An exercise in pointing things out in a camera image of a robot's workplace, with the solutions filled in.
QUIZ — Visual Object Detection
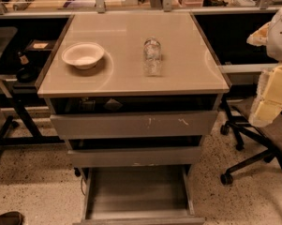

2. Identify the grey drawer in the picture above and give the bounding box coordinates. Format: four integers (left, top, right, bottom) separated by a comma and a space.
50, 94, 223, 140
68, 136, 202, 168
74, 165, 204, 225

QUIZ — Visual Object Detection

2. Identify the grey middle drawer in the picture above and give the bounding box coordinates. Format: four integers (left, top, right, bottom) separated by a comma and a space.
68, 136, 202, 168

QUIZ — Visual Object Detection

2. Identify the clear plastic water bottle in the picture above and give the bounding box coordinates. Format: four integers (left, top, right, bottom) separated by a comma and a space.
143, 37, 162, 76

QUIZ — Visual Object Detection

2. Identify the black office chair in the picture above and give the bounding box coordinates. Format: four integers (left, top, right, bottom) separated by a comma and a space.
220, 97, 282, 185

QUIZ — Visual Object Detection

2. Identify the dark shoe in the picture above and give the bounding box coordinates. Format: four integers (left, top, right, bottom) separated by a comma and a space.
0, 211, 23, 225

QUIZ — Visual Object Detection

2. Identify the grey bottom drawer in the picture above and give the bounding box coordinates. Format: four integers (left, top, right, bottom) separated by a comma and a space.
74, 165, 204, 225

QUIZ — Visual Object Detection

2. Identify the grey top drawer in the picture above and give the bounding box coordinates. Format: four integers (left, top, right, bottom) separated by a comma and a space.
50, 94, 223, 140

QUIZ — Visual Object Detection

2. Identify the black desk frame left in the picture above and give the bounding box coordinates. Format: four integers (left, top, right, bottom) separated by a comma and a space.
0, 79, 63, 146

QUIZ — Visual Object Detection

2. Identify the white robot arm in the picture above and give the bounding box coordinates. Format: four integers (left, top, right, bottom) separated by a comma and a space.
246, 13, 282, 128

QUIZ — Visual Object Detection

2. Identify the white paper bowl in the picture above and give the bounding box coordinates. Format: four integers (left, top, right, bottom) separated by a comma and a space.
62, 42, 105, 69

